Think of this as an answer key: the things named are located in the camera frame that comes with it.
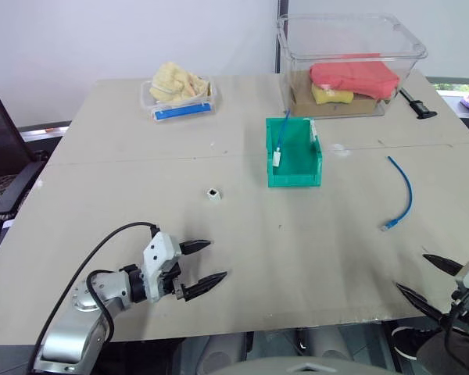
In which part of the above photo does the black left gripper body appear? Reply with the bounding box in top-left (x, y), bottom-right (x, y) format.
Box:
top-left (156, 261), bottom-right (187, 302)

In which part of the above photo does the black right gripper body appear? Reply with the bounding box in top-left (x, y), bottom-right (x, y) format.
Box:
top-left (439, 287), bottom-right (469, 333)

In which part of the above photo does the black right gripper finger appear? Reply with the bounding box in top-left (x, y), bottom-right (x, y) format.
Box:
top-left (422, 253), bottom-right (465, 278)
top-left (396, 282), bottom-right (443, 324)

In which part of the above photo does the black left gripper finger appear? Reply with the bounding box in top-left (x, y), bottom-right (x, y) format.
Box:
top-left (180, 271), bottom-right (229, 302)
top-left (179, 239), bottom-right (213, 256)

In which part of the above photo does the grey rounded shape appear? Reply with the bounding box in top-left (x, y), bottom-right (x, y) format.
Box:
top-left (201, 331), bottom-right (254, 375)
top-left (295, 324), bottom-right (355, 361)

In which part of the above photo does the green plastic bin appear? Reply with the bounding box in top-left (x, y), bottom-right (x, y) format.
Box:
top-left (265, 117), bottom-right (323, 189)

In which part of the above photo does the blue and white label strip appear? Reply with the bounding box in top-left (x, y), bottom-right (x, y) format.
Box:
top-left (153, 102), bottom-right (213, 121)

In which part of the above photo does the small clear plastic container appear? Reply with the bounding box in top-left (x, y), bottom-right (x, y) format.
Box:
top-left (140, 76), bottom-right (218, 124)

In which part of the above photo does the black clamp tool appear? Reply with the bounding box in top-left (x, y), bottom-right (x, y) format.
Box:
top-left (399, 87), bottom-right (439, 120)

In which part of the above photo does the yellow crumpled cloth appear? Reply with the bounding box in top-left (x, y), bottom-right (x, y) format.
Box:
top-left (149, 61), bottom-right (210, 105)

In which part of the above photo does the yellow sponge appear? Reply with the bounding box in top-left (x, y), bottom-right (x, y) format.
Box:
top-left (311, 84), bottom-right (355, 105)

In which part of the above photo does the red cloth bundle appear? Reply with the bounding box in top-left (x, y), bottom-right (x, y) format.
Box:
top-left (309, 61), bottom-right (401, 101)

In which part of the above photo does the black office chair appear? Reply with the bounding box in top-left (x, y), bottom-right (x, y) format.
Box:
top-left (0, 81), bottom-right (50, 235)

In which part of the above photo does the large clear plastic container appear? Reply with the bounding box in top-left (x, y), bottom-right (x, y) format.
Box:
top-left (277, 13), bottom-right (428, 118)

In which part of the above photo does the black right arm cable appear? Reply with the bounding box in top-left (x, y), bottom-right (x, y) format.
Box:
top-left (443, 296), bottom-right (462, 355)

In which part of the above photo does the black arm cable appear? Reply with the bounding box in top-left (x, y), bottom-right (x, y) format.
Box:
top-left (443, 296), bottom-right (462, 355)
top-left (30, 221), bottom-right (159, 373)

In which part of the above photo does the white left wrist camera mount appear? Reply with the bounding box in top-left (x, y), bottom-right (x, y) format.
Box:
top-left (141, 231), bottom-right (183, 305)

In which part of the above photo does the blue Ethernet cable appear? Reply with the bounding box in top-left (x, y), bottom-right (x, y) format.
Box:
top-left (381, 155), bottom-right (414, 232)

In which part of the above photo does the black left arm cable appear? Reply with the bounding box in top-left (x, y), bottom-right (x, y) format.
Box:
top-left (30, 221), bottom-right (159, 373)

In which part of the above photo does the blue cable with white jack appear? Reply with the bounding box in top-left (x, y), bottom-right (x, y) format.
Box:
top-left (272, 109), bottom-right (292, 169)

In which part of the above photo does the dark vertical wall post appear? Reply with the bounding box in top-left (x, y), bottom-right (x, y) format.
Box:
top-left (274, 0), bottom-right (291, 74)

